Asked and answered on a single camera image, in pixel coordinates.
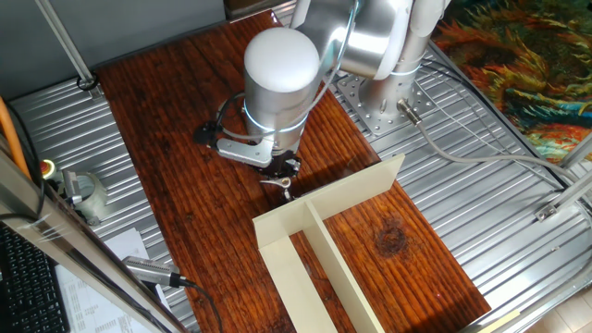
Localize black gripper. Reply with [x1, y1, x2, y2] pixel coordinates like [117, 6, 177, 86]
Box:
[256, 151, 302, 180]

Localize wood grain board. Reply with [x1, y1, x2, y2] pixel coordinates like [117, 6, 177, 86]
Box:
[95, 9, 492, 333]

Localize cream partition board stand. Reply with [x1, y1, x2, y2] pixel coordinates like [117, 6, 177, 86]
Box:
[252, 153, 406, 333]

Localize red emergency stop button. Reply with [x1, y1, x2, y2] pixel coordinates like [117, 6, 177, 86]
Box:
[39, 158, 64, 184]

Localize white printed paper sheets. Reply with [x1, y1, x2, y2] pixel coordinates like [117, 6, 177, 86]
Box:
[55, 227, 172, 333]

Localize yellow tape strip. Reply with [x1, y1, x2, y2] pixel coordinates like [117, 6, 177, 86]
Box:
[475, 308, 523, 333]

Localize colourful painted cloth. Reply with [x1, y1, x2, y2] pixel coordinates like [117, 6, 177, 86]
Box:
[432, 0, 592, 166]

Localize orange tube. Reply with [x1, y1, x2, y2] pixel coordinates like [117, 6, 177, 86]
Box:
[0, 95, 31, 181]

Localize black keyboard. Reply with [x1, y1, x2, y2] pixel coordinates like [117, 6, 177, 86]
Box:
[0, 221, 71, 333]

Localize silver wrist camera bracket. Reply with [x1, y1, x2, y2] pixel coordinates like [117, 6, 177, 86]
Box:
[192, 120, 275, 168]

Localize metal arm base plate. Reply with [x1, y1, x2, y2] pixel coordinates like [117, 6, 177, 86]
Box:
[336, 73, 436, 137]

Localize black camera cable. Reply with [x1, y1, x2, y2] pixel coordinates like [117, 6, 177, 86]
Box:
[178, 277, 224, 333]

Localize thick grey cable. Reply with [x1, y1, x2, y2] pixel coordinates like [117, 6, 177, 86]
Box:
[396, 98, 579, 184]

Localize silver camera device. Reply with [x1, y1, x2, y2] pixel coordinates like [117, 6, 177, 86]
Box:
[122, 255, 186, 289]

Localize grey cylinder mount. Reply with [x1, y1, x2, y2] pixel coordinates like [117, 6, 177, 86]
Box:
[59, 169, 111, 227]

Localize black cable ring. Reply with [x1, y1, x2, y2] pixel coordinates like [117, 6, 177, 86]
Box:
[76, 72, 100, 92]

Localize aluminium frame beam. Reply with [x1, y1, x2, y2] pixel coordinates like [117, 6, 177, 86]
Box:
[0, 133, 191, 333]

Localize slanted aluminium post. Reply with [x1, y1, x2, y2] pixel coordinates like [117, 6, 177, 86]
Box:
[34, 0, 105, 101]

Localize aluminium profile strut with bracket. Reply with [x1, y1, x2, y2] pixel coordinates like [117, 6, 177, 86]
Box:
[535, 169, 592, 222]

